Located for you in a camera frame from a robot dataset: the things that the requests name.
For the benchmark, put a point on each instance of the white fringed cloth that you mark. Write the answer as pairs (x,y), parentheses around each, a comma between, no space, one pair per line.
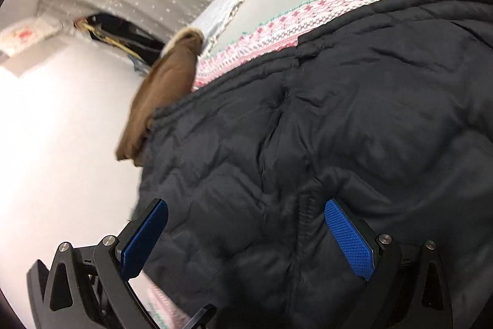
(227,5)

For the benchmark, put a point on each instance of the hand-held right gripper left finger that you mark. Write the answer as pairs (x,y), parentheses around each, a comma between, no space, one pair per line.
(144,236)

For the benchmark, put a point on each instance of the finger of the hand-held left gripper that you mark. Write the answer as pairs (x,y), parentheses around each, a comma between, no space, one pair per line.
(200,319)

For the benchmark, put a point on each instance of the light blue bag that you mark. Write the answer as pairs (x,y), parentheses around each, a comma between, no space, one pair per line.
(138,65)

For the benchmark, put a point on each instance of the brown folded garment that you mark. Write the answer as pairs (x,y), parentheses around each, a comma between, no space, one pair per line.
(165,82)

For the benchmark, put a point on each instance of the wooden coat rack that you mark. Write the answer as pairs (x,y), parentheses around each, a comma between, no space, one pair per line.
(109,40)

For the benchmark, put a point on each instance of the white air conditioner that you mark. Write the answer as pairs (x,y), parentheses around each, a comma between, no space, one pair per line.
(27,38)

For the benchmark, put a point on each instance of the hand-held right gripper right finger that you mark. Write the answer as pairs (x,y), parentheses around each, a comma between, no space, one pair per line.
(350,240)

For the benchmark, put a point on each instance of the black quilted jacket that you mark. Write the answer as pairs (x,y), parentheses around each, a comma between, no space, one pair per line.
(346,121)

